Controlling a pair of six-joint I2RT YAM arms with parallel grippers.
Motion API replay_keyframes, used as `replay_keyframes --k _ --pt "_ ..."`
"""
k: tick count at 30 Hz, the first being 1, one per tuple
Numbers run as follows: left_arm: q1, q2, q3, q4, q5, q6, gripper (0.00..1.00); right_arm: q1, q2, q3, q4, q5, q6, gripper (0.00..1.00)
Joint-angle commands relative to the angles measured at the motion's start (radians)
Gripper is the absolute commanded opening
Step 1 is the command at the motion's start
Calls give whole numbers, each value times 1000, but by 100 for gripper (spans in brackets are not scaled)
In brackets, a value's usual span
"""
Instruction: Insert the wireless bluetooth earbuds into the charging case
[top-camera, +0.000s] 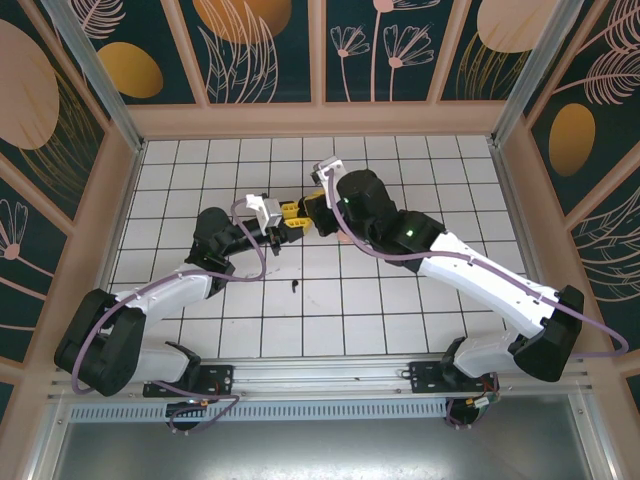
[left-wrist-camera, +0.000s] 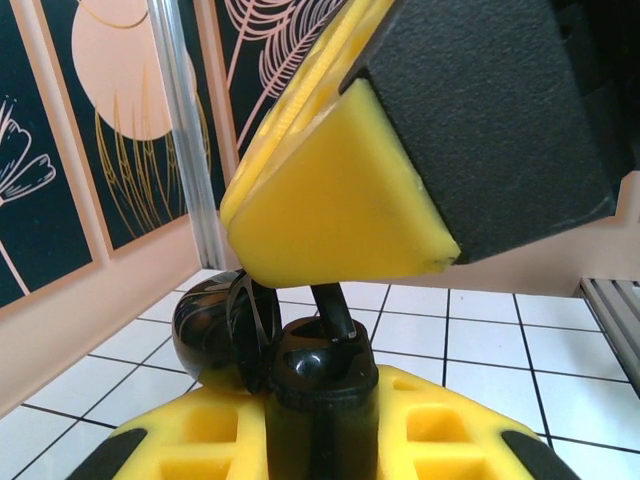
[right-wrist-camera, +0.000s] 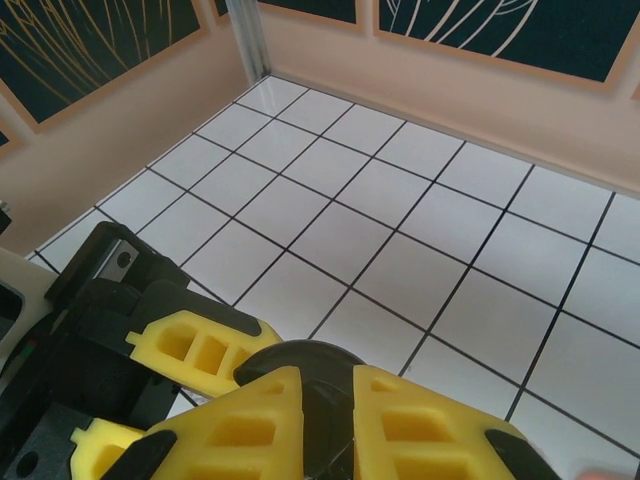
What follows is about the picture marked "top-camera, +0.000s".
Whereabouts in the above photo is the grey metal sheet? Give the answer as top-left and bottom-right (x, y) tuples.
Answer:
(49, 419), (619, 480)

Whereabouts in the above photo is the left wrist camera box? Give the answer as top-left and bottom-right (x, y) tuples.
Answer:
(244, 193), (285, 230)

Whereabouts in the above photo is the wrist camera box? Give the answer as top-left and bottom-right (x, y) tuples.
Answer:
(244, 193), (285, 230)
(310, 156), (346, 209)

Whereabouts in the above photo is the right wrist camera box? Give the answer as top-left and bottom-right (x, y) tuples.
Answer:
(310, 156), (346, 209)

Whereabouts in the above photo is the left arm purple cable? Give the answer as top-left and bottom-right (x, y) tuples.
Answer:
(72, 198), (266, 437)

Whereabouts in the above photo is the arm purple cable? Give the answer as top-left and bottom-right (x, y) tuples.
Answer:
(322, 167), (630, 432)
(72, 198), (266, 437)

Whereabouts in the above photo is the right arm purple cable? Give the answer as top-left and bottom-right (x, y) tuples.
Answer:
(322, 167), (630, 432)

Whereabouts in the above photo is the aluminium side rail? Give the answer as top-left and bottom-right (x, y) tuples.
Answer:
(94, 141), (147, 295)
(491, 142), (571, 359)

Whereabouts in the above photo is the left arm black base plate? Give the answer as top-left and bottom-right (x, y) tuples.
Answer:
(142, 363), (236, 399)

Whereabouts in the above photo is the aluminium mounting rail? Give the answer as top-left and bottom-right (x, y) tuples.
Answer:
(47, 353), (594, 401)

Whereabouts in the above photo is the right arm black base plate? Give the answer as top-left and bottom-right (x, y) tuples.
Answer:
(408, 359), (501, 396)

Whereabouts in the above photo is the slotted grey cable duct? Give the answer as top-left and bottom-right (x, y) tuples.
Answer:
(67, 402), (451, 422)

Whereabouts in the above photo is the aluminium corner post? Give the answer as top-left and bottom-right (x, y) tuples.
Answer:
(39, 0), (147, 153)
(491, 0), (587, 151)

